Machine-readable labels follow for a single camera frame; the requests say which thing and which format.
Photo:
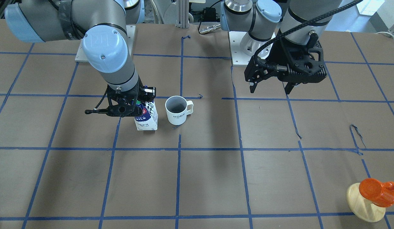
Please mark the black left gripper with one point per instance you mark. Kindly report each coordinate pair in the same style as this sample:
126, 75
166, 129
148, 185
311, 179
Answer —
280, 54

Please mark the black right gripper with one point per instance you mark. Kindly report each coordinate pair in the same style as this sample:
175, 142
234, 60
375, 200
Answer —
148, 92

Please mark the blue white milk carton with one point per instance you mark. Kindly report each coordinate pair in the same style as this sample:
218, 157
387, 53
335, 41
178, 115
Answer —
148, 120

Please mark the white mug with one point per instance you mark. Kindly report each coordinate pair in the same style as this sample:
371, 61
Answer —
177, 109

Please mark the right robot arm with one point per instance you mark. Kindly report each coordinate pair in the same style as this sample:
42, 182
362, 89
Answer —
101, 25

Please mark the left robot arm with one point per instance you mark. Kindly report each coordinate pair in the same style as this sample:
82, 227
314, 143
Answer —
266, 20

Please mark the orange cup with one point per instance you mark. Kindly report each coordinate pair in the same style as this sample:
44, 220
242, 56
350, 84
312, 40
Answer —
379, 193

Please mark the aluminium profile post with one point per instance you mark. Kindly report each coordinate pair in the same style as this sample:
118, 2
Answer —
182, 20

